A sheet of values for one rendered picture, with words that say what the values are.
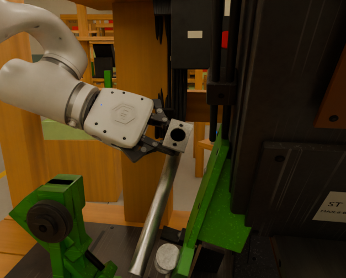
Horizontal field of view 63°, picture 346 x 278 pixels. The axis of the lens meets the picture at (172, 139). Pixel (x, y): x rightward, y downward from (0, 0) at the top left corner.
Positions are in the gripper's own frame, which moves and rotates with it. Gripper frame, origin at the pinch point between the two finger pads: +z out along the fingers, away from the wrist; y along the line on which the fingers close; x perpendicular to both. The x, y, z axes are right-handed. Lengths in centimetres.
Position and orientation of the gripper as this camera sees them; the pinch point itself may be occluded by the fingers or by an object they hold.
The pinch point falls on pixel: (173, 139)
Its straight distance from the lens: 51.0
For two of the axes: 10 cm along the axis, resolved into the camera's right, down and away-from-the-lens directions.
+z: 9.4, 3.4, 0.0
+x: -1.4, 3.9, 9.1
